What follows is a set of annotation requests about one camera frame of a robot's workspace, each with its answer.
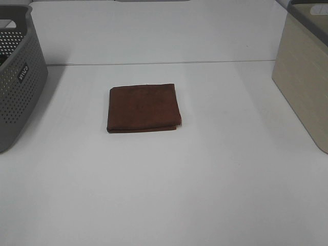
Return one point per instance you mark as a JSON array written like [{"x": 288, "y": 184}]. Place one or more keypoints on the grey perforated plastic basket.
[{"x": 23, "y": 72}]

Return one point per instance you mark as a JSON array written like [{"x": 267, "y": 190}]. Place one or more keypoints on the beige plastic basket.
[{"x": 300, "y": 69}]

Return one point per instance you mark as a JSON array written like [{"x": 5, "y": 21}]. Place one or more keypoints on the brown towel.
[{"x": 143, "y": 108}]

